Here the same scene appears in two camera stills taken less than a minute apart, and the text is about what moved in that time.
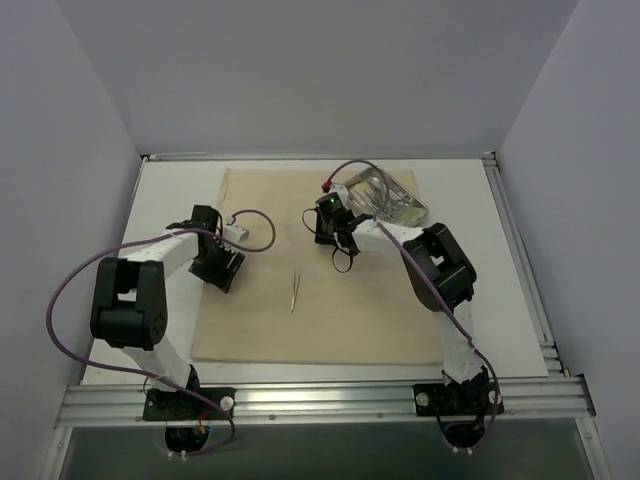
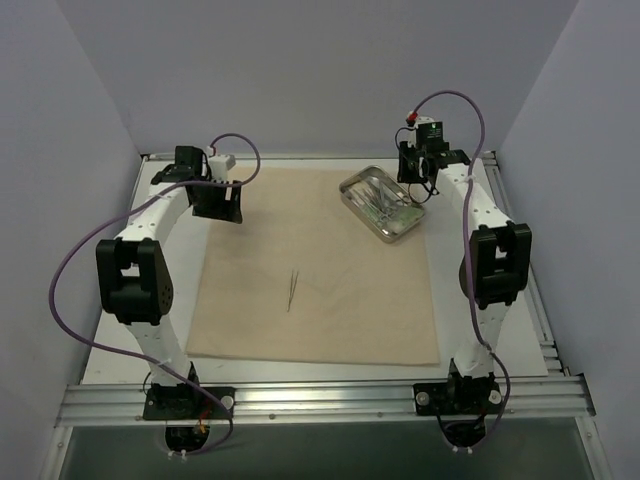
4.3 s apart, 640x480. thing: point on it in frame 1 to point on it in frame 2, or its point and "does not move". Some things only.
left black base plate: (183, 406) does not move
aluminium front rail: (332, 404) does not move
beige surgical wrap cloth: (292, 300) does not move
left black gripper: (220, 267) to (218, 201)
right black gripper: (325, 233) to (410, 167)
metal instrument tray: (375, 193) does not move
